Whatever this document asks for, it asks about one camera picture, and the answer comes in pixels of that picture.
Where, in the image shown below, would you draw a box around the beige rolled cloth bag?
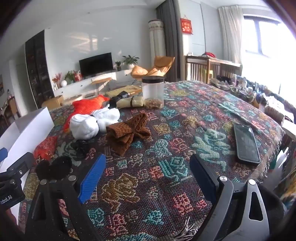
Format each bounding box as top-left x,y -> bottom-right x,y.
116,96 -> 144,109

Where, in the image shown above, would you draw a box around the colourful woven patterned blanket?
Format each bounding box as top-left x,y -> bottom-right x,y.
18,80 -> 286,241

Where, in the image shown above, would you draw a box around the red flowers in vase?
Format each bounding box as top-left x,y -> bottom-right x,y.
52,73 -> 62,91

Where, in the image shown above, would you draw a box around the orange lounge chair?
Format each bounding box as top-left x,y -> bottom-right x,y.
131,56 -> 175,81

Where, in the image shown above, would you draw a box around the white tv cabinet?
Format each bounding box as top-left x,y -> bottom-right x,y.
53,68 -> 139,99

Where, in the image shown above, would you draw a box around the green plant red decorations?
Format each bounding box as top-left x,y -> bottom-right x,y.
65,70 -> 82,84

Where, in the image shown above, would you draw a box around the white box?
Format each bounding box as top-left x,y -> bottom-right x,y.
0,107 -> 55,220

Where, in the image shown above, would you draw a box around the black smartphone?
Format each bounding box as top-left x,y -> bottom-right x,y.
232,123 -> 261,165

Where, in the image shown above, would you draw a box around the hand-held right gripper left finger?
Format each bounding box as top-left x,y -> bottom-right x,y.
25,153 -> 107,241

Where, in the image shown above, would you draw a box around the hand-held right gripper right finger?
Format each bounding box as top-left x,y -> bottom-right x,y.
189,153 -> 270,241

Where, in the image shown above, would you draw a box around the red mesh pouch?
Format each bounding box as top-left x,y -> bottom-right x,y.
33,136 -> 58,160

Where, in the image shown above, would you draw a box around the green plastic stool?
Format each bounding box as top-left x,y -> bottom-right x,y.
201,67 -> 213,84

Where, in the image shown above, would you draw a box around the white curtain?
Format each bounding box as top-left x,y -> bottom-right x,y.
218,6 -> 243,65

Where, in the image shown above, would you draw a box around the grey curtain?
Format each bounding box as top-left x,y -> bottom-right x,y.
155,0 -> 183,82

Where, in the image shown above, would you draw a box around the cardboard box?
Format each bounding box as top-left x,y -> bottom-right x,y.
42,95 -> 64,109

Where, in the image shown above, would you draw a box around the white tower air conditioner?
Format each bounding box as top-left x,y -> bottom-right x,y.
148,20 -> 167,67

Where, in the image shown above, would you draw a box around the black television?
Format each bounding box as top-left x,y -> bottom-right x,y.
79,52 -> 114,78

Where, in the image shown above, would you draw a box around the brown knitted cloth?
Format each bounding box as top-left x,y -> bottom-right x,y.
106,113 -> 151,156

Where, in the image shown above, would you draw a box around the black fuzzy cloth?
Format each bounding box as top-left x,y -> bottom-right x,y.
35,156 -> 73,181

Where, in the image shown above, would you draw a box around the black trash bag roll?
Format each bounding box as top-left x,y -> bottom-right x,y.
109,91 -> 130,108

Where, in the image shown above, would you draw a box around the window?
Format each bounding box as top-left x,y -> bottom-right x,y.
243,15 -> 289,56

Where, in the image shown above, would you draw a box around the small wooden stool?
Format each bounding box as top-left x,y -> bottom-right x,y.
91,77 -> 112,92

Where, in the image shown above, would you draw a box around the small black cloth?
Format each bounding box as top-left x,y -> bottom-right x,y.
70,139 -> 89,158

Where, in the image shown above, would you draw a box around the flat yellow box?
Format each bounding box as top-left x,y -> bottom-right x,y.
105,85 -> 142,98

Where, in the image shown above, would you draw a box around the red wall hanging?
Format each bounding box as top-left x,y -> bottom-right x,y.
180,18 -> 193,35

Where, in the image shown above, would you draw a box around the clutter of bottles and bags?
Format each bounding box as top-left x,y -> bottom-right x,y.
209,74 -> 296,121

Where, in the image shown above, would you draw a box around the wooden side table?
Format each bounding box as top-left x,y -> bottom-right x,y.
185,54 -> 242,84

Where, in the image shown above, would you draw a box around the black display shelf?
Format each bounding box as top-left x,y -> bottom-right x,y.
25,30 -> 55,108

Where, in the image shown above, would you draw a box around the white towel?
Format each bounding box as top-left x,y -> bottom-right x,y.
69,108 -> 121,140

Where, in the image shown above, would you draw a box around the red fish plush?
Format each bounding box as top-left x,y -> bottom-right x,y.
63,95 -> 110,132

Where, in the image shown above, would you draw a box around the large potted green plant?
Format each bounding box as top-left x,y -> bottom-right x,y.
122,55 -> 140,69

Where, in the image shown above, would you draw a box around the clear plastic jar black lid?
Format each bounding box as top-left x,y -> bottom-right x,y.
142,76 -> 164,110

